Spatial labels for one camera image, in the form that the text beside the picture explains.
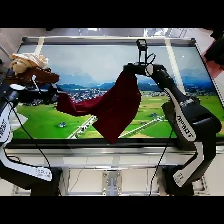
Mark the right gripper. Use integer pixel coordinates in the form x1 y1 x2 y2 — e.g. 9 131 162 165
123 62 148 77

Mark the dark red T-shirt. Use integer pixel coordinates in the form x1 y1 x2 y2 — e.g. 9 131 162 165
55 70 142 145

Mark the beige garment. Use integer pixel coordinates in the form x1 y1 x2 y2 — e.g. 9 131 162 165
8 52 51 76

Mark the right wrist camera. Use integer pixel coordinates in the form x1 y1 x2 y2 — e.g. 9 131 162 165
135 38 150 66

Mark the black cable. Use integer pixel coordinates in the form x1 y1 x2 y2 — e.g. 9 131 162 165
148 124 176 197
9 101 54 171

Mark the silver frame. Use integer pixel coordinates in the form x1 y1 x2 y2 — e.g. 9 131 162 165
0 145 224 197

